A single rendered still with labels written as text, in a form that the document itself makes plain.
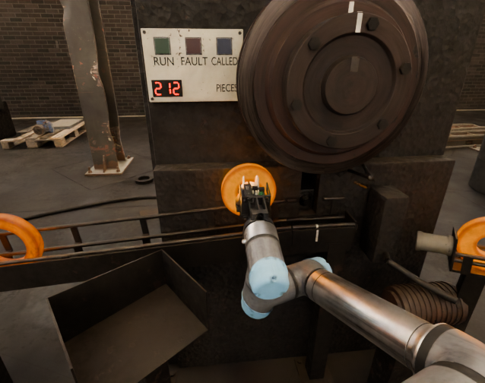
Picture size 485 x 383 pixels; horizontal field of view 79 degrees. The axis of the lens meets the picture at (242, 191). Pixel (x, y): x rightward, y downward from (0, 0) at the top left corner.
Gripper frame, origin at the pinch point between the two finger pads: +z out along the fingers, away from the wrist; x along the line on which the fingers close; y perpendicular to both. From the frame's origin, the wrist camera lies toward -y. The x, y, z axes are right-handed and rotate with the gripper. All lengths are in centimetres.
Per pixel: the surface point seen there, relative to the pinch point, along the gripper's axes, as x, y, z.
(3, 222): 67, -5, -3
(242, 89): 1.6, 26.2, 3.3
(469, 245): -60, -11, -19
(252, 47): -0.8, 34.8, 5.6
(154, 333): 25.1, -15.7, -32.8
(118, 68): 196, -141, 590
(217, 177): 8.8, -1.4, 5.9
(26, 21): 350, -59, 612
